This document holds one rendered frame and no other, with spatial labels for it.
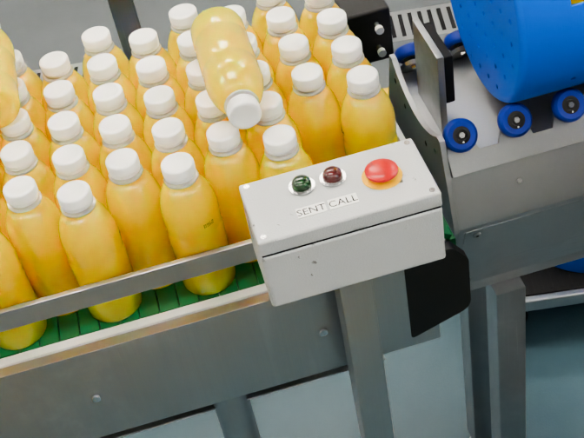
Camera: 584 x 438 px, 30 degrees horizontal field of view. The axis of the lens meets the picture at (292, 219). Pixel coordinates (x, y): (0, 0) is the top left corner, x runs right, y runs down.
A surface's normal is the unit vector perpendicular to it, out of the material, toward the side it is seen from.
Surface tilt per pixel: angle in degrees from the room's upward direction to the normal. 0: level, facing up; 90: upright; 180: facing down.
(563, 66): 105
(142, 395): 90
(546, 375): 0
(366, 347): 90
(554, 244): 110
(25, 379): 90
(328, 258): 90
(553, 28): 79
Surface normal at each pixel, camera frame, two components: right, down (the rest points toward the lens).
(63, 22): -0.15, -0.72
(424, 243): 0.24, 0.64
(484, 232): 0.28, 0.84
